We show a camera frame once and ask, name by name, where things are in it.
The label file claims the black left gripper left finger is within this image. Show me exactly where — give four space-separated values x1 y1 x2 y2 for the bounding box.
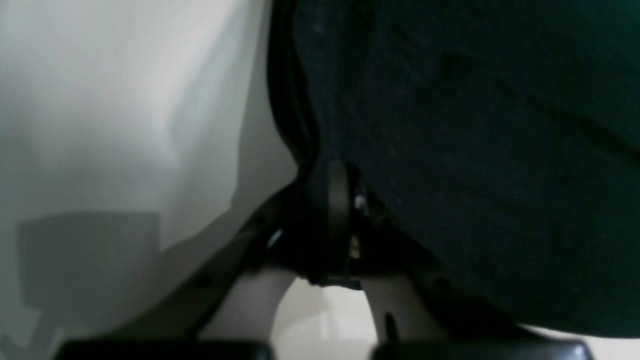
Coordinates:
100 186 297 342

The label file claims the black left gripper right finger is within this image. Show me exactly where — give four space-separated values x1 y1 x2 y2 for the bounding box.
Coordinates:
327 161 531 343

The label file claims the black T-shirt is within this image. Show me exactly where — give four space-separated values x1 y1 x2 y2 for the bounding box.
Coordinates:
268 0 640 338

